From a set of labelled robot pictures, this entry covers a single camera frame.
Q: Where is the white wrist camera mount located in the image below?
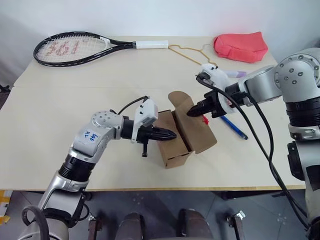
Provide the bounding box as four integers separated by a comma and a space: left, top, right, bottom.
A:
194, 63, 237, 116
131, 96, 160, 144

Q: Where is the black white tennis racket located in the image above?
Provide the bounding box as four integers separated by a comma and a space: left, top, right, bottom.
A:
33, 31, 169, 68

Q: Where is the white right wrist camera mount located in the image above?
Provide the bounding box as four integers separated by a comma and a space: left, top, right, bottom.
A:
194, 63, 237, 116

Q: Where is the metal table leg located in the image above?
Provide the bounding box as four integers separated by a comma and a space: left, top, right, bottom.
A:
226, 210, 248, 240
87, 212, 104, 240

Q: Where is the yellow object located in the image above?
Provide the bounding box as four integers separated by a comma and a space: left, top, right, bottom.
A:
0, 189, 13, 224

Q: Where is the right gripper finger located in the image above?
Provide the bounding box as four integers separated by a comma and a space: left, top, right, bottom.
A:
186, 107, 213, 118
190, 99, 213, 111

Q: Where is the gold wire hanger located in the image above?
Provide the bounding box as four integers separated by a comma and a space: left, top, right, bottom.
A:
167, 43, 219, 68

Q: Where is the brown cardboard box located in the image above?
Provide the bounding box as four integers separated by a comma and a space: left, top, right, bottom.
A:
156, 91, 218, 170

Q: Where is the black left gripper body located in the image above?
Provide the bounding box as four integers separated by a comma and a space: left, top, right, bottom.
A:
136, 125, 156, 158

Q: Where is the blue pen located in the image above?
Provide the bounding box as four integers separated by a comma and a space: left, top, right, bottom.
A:
219, 115, 249, 140

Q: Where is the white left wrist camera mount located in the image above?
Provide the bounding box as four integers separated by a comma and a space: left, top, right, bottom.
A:
131, 96, 160, 144

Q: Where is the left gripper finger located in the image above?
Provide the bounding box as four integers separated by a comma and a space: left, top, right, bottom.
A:
152, 126, 178, 137
152, 134, 177, 142

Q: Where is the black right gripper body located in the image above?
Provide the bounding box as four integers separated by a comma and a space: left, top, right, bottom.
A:
203, 90, 228, 119

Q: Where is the lilac white tube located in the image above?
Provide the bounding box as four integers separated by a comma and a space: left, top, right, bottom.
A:
226, 69, 249, 79

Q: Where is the dark rounded shape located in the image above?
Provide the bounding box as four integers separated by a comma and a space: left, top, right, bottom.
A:
177, 208, 214, 240
119, 212, 146, 240

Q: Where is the red fabric pouch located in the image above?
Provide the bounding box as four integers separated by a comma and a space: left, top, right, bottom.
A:
212, 31, 269, 64

